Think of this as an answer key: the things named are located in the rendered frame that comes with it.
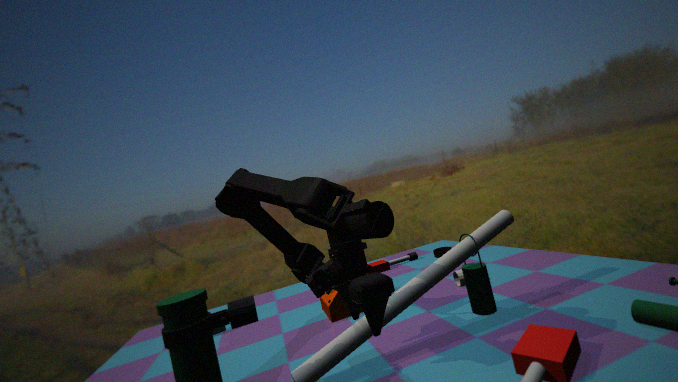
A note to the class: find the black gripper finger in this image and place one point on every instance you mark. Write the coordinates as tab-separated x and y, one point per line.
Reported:
374	311
353	308

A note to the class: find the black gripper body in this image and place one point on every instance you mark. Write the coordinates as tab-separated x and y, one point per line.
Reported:
362	288

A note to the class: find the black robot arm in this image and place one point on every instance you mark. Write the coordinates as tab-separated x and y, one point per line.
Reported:
310	200

